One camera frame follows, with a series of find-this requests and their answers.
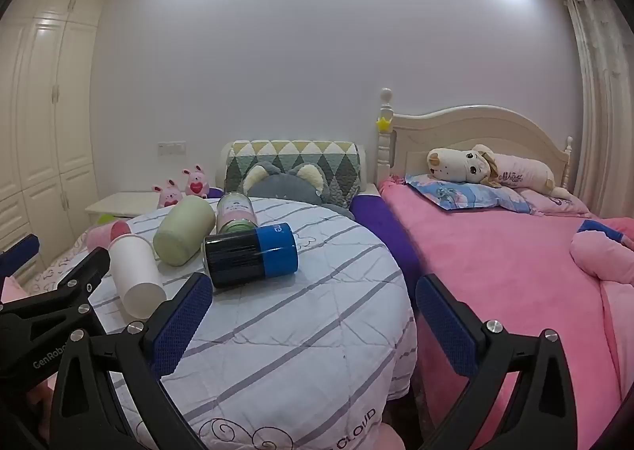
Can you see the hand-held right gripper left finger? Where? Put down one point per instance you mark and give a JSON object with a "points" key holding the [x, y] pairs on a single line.
{"points": [[181, 323]]}

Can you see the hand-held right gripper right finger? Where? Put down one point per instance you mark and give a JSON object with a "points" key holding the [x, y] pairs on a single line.
{"points": [[446, 326]]}

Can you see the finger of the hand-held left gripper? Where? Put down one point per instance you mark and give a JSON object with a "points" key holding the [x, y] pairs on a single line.
{"points": [[86, 271], [22, 254]]}

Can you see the white paper cup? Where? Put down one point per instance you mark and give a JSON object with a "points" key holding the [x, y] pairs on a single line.
{"points": [[131, 271]]}

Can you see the pink cup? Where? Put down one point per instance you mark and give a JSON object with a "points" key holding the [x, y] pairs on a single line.
{"points": [[101, 234]]}

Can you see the pale green cup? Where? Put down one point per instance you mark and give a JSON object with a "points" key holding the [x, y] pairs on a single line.
{"points": [[181, 232]]}

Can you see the white bone-print sheet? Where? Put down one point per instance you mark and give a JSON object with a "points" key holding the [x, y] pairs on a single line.
{"points": [[59, 264]]}

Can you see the small green object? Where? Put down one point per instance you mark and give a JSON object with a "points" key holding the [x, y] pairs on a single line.
{"points": [[105, 219]]}

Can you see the white nightstand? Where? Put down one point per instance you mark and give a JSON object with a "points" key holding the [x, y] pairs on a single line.
{"points": [[124, 202]]}

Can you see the pink blanket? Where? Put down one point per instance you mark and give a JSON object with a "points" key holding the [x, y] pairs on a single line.
{"points": [[495, 252]]}

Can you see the black and blue can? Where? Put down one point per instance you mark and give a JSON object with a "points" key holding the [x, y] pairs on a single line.
{"points": [[252, 254]]}

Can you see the pink bunny plush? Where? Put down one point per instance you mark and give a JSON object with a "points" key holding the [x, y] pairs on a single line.
{"points": [[196, 182], [168, 195]]}

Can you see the purple bed sheet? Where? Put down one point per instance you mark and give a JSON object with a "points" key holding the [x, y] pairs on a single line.
{"points": [[381, 227]]}

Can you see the glass jar pink green filling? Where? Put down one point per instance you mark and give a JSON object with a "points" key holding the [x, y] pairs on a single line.
{"points": [[235, 212]]}

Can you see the blue printed pillow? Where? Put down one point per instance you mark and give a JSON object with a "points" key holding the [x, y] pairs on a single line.
{"points": [[460, 195]]}

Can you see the cream wardrobe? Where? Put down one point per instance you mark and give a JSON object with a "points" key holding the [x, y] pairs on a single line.
{"points": [[44, 108]]}

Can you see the pink printed pillow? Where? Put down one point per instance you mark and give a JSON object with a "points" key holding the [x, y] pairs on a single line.
{"points": [[559, 202]]}

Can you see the long dog plush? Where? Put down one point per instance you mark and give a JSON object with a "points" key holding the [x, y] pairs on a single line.
{"points": [[520, 172]]}

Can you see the pink plush with blue band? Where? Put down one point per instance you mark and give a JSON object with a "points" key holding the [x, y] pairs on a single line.
{"points": [[602, 252]]}

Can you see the grey cat plush pillow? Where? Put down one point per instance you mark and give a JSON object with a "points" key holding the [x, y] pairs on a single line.
{"points": [[287, 182]]}

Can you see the triangle-pattern quilted headboard cushion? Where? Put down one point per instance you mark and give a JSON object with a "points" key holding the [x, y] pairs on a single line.
{"points": [[342, 167]]}

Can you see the cream wooden bed headboard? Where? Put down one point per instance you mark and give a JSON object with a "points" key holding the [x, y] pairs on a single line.
{"points": [[446, 130]]}

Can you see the yellow star ornament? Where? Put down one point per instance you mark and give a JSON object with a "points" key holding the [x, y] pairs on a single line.
{"points": [[384, 123]]}

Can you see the cream curtain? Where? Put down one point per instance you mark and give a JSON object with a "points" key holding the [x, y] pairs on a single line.
{"points": [[604, 108]]}

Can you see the wall switch plate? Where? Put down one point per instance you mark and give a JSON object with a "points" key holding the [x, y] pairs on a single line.
{"points": [[172, 148]]}

